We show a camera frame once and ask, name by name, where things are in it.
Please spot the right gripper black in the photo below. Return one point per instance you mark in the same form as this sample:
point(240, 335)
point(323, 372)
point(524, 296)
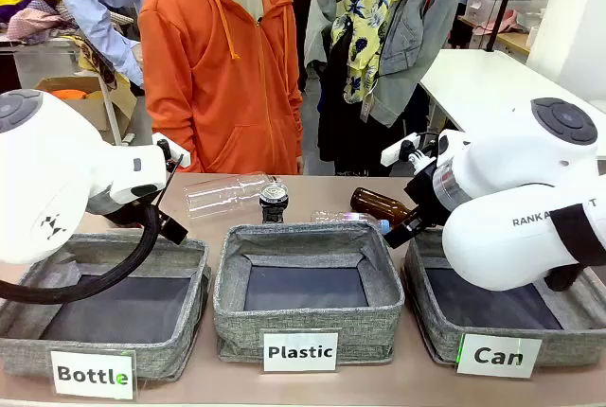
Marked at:
point(428, 199)

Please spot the large clear plastic bottle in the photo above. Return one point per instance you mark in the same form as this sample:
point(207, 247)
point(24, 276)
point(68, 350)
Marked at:
point(218, 199)

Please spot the small clear plastic bottle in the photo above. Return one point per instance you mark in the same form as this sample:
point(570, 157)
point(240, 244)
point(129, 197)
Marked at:
point(341, 217)

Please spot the black drink can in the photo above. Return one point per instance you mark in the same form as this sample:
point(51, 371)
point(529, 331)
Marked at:
point(273, 213)

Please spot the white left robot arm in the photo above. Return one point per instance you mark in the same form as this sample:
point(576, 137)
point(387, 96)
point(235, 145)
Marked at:
point(47, 165)

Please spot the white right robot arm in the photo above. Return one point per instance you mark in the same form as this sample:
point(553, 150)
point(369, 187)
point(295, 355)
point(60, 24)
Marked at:
point(497, 246)

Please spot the grey fabric basket Bottle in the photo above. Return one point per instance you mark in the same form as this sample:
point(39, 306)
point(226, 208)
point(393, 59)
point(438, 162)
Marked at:
point(189, 331)

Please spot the grey fabric basket Plastic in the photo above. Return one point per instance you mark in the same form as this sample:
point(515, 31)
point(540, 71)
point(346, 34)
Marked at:
point(308, 326)

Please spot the white Can label sign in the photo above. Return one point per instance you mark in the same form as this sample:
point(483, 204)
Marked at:
point(498, 356)

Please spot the grey fabric basket Can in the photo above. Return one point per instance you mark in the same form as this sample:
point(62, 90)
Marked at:
point(568, 345)

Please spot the brown glass bottle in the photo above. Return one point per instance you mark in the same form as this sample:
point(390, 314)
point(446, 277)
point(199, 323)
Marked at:
point(379, 206)

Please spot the brown cardboard box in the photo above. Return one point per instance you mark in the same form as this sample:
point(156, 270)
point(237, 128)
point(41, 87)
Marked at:
point(94, 113)

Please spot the white Plastic label sign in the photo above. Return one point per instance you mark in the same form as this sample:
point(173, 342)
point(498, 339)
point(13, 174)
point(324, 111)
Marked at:
point(300, 351)

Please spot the person in orange hoodie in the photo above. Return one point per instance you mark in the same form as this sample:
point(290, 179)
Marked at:
point(213, 71)

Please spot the white work table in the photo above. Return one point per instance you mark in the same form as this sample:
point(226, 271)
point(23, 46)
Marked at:
point(473, 85)

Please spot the white Bottle label sign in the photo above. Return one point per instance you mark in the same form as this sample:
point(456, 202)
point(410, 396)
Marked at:
point(92, 375)

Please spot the person in grey jacket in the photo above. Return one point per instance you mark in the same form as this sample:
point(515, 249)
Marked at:
point(402, 23)

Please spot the brown wooden desk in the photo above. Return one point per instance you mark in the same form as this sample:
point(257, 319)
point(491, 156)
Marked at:
point(511, 41)

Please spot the pink cloth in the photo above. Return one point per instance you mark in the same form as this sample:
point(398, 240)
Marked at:
point(497, 23)

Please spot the black pole stand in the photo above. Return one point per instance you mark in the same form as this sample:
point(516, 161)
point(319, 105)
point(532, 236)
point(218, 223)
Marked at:
point(504, 0)

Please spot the pile of colourful clothes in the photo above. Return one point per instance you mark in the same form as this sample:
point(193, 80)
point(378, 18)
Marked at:
point(33, 5)

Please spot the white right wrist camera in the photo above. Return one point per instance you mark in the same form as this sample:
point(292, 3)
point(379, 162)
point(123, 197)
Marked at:
point(393, 153)

